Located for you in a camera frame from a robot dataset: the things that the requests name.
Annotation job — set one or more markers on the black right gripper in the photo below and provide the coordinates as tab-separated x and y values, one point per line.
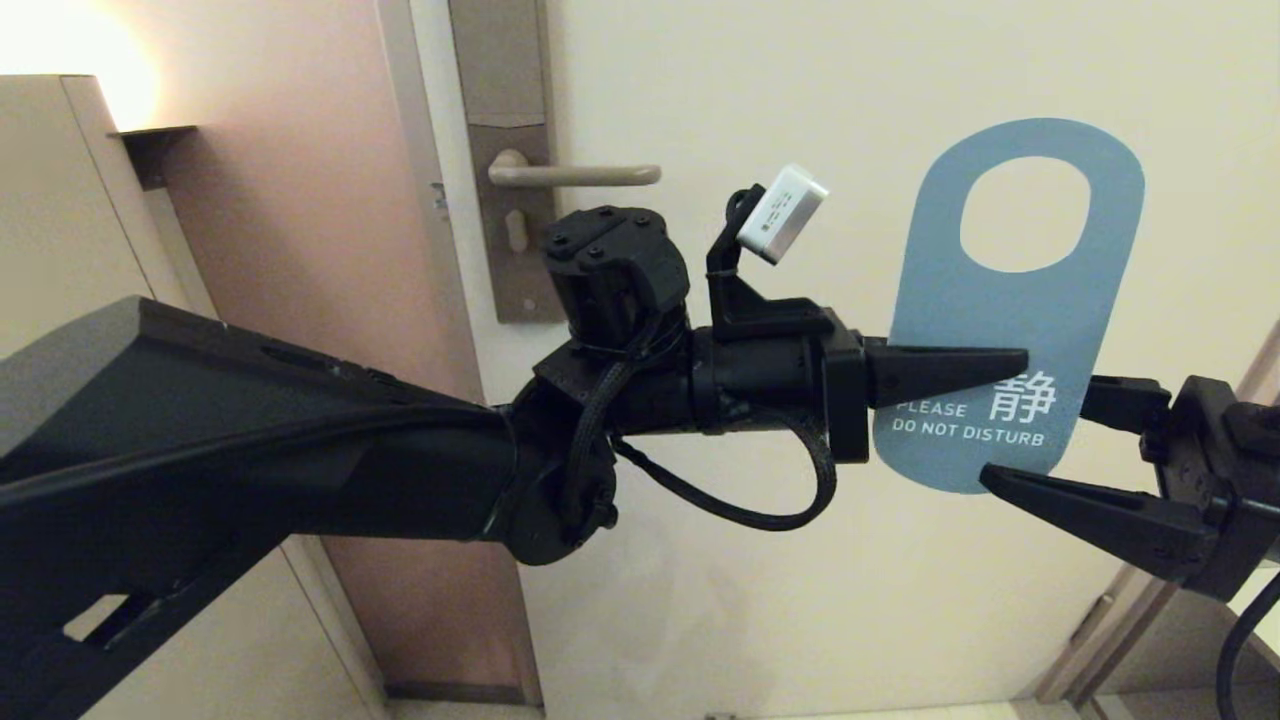
1240	470

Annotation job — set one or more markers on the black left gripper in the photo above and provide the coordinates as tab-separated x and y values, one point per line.
770	385

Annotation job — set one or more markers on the blue do-not-disturb door hanger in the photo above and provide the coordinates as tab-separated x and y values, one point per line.
1000	320

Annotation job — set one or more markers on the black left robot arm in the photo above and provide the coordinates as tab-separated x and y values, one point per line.
250	450

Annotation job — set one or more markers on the cream door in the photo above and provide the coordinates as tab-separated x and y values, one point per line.
800	600

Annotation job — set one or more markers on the brown door lock plate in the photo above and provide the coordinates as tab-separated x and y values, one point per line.
500	60

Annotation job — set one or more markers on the pale wardrobe shelf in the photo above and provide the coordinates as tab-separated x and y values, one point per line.
1270	630

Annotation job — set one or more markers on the beige cabinet panel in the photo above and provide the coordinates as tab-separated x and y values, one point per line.
60	200

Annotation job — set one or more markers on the black left camera bracket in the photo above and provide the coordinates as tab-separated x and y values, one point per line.
750	310

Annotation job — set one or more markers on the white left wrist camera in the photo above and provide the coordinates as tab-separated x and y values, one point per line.
782	214

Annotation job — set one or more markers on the dark wall lamp bracket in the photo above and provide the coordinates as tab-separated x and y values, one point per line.
155	148

